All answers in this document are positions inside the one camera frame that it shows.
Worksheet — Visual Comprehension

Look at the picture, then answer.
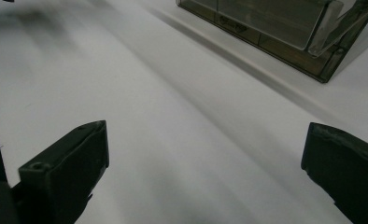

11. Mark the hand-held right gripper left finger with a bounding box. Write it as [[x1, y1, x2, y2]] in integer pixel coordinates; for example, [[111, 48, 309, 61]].
[[18, 119, 110, 224]]

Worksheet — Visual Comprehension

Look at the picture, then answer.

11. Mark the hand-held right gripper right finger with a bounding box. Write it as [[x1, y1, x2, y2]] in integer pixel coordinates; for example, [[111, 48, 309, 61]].
[[301, 121, 368, 224]]

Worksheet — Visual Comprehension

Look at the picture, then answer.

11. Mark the clear smoky plastic box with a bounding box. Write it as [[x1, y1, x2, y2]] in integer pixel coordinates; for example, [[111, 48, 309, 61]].
[[176, 0, 368, 84]]

